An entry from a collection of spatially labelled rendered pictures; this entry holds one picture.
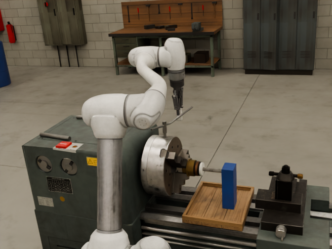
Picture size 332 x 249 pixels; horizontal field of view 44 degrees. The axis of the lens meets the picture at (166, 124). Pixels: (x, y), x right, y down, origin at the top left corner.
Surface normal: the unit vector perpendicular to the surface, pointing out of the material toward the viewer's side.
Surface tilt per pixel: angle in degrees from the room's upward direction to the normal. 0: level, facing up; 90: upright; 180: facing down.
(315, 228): 0
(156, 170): 72
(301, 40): 90
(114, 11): 90
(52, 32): 90
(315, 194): 0
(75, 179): 90
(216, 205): 0
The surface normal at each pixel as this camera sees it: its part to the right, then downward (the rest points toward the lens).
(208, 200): -0.07, -0.93
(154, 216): -0.21, -0.68
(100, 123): -0.35, 0.11
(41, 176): -0.34, 0.36
